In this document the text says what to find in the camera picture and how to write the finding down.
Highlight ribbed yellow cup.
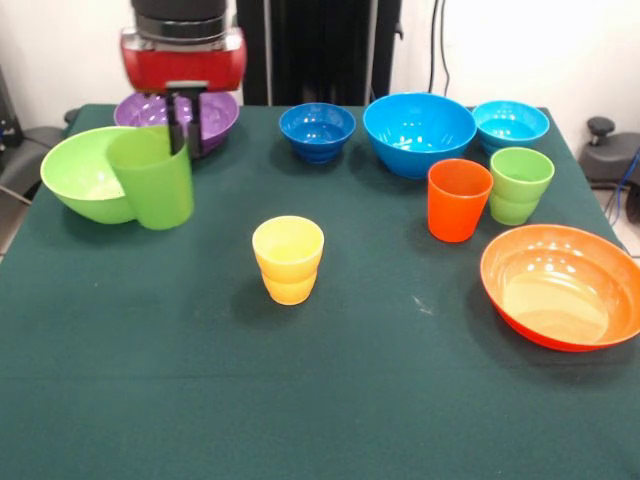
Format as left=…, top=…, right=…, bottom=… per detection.
left=251, top=215, right=326, bottom=307

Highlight dark blue small bowl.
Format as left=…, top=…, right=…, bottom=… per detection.
left=278, top=102, right=358, bottom=165

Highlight dark green table cloth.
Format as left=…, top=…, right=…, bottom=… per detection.
left=0, top=103, right=640, bottom=480

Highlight light blue small bowl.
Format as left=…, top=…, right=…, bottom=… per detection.
left=471, top=100, right=551, bottom=156

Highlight large blue bowl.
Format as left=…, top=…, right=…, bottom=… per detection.
left=362, top=91, right=478, bottom=180

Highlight ribbed green cup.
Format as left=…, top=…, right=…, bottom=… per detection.
left=488, top=147, right=556, bottom=227

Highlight black hanging cable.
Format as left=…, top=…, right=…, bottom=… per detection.
left=438, top=4, right=452, bottom=97
left=427, top=4, right=439, bottom=96

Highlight blue cable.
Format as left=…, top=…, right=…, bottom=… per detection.
left=604, top=149, right=640, bottom=224

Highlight purple bowl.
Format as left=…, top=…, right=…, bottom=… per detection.
left=113, top=89, right=241, bottom=161

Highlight plain orange cup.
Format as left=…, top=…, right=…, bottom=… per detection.
left=427, top=158, right=495, bottom=244

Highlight wide orange bowl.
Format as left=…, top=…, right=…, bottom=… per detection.
left=479, top=223, right=640, bottom=353

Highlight grey chair base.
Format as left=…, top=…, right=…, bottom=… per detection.
left=0, top=124, right=69, bottom=191

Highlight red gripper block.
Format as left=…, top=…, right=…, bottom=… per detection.
left=119, top=27, right=249, bottom=158

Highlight plain green cup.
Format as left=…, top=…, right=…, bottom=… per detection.
left=105, top=124, right=196, bottom=232

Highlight large green bowl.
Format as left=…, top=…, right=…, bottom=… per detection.
left=39, top=125, right=174, bottom=225

